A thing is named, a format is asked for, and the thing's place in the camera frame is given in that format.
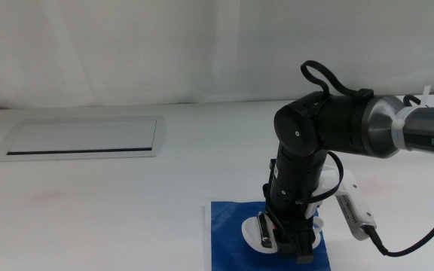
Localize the white backdrop curtain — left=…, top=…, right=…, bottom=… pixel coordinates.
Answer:
left=0, top=0, right=434, bottom=111

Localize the white zip tie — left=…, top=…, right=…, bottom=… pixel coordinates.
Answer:
left=390, top=85, right=432, bottom=151

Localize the grey table cable hatch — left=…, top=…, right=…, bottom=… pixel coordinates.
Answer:
left=0, top=115, right=167, bottom=163

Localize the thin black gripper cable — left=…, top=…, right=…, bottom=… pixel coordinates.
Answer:
left=295, top=150, right=345, bottom=206

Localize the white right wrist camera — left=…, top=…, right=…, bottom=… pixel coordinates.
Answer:
left=305, top=165, right=377, bottom=242

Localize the black braided camera cable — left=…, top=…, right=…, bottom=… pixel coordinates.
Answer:
left=363, top=157, right=434, bottom=258

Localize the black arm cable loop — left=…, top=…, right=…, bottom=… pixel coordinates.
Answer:
left=300, top=59, right=374, bottom=103

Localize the blue mat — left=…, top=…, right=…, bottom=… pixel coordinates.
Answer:
left=209, top=200, right=332, bottom=271

